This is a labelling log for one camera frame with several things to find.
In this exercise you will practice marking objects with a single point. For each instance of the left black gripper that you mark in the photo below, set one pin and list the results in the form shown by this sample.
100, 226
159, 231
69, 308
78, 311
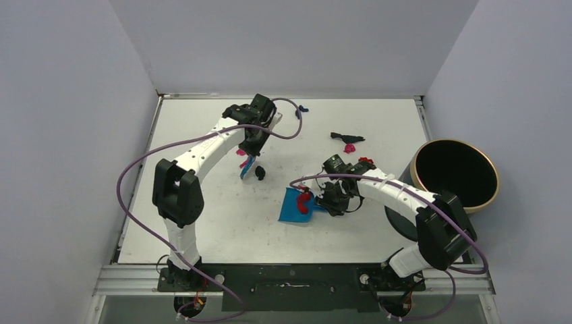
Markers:
254, 150

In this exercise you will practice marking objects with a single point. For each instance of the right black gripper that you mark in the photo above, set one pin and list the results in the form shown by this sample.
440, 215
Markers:
333, 198

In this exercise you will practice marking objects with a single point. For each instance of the red paper scrap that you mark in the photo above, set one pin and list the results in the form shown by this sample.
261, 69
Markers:
304, 197

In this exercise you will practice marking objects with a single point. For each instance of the blue plastic dustpan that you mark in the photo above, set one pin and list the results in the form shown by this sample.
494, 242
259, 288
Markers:
289, 212

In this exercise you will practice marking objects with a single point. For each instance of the blue hand brush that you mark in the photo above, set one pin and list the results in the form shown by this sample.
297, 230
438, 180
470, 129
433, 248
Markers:
246, 165

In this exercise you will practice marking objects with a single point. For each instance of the small black paper scrap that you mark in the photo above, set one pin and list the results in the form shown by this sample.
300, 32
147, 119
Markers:
260, 173

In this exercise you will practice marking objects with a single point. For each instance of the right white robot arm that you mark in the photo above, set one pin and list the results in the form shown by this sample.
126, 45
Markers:
443, 229

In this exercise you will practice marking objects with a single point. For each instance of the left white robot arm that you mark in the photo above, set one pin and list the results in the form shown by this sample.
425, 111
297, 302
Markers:
177, 191

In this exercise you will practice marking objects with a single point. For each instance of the far dark blue scrap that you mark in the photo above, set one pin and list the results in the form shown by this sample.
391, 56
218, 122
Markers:
301, 109

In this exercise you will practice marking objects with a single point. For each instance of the pink paper scrap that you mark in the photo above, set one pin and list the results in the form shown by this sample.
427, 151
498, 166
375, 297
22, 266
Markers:
242, 153

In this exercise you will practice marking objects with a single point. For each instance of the red scrap right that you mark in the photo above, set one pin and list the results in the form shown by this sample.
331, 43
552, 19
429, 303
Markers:
365, 159

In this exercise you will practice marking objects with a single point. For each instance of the small pink scrap right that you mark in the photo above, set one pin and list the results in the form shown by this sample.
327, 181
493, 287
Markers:
349, 148

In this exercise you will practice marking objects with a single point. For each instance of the black paper scrap right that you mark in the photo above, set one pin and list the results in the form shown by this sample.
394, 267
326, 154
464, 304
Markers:
347, 139

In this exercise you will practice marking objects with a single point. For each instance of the black gold-rimmed waste bin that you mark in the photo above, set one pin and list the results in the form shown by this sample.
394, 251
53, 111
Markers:
457, 167

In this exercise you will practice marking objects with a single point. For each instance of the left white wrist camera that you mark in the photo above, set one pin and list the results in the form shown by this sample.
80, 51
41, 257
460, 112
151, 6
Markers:
275, 120

